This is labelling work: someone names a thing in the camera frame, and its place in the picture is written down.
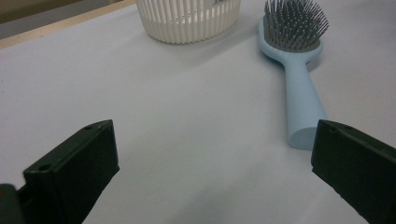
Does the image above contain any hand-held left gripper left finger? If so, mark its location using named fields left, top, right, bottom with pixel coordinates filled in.
left=22, top=119, right=120, bottom=224

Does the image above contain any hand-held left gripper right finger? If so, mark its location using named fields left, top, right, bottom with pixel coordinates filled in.
left=311, top=119, right=396, bottom=224

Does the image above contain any light blue hairbrush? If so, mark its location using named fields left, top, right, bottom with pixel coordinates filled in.
left=257, top=0, right=330, bottom=151

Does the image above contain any white slatted plastic basket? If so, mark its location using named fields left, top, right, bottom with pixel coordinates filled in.
left=134, top=0, right=242, bottom=45

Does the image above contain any white table sheet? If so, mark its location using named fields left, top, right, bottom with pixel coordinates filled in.
left=0, top=0, right=396, bottom=224

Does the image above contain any beige wooden desk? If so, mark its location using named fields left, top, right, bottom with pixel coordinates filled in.
left=0, top=0, right=83, bottom=24

